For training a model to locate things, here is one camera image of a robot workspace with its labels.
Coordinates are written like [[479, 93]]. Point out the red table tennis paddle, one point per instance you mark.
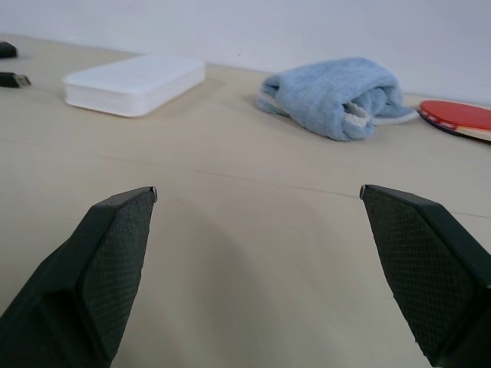
[[460, 117]]

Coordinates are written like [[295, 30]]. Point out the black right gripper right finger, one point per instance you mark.
[[429, 268]]

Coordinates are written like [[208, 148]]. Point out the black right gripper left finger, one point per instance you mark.
[[96, 276]]

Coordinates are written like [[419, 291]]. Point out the small black block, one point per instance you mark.
[[7, 50]]

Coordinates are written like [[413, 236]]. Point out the light blue folded towel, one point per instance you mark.
[[330, 96]]

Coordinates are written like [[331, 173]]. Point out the white rectangular plastic box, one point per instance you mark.
[[134, 84]]

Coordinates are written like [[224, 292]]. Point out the black USB plug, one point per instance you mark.
[[11, 80]]

